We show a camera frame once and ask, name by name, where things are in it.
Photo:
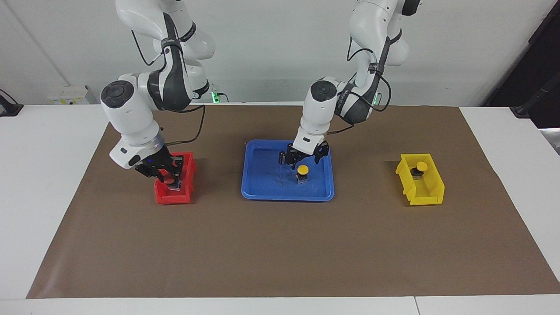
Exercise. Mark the red plastic storage bin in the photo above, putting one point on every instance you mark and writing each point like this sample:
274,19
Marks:
173,199

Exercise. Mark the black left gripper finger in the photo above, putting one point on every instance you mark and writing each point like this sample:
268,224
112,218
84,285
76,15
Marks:
292,163
322,152

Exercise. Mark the black equipment panel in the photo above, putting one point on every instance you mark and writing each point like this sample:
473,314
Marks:
533,43

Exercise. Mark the blue plastic tray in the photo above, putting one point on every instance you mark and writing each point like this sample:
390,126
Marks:
267,183

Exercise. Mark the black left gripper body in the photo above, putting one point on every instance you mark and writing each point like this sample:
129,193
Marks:
302,156

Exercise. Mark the yellow plastic storage bin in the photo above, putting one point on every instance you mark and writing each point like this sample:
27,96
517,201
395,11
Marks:
431,197

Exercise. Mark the green lit small device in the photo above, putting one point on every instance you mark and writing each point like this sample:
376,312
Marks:
215,97

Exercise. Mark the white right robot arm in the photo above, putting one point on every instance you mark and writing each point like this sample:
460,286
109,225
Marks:
131,113

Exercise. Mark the black stand pole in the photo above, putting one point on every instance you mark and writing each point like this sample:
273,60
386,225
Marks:
538,96

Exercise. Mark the small black cylindrical component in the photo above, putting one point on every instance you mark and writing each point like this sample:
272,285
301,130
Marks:
282,158

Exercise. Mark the white electrical box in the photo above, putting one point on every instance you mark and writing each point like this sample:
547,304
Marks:
70,95

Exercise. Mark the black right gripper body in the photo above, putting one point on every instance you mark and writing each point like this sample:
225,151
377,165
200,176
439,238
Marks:
156,162

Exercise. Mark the yellow push button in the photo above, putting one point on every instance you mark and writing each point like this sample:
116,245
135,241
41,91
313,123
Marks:
421,166
302,169

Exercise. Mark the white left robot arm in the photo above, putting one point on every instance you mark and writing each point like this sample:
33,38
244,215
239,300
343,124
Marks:
319,109

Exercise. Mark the brown paper table mat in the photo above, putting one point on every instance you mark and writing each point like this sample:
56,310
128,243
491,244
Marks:
262,245

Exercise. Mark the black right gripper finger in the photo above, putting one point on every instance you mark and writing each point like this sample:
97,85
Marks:
177,175
155,175

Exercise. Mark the black clamp base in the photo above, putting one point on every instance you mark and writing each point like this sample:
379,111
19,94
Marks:
8,107

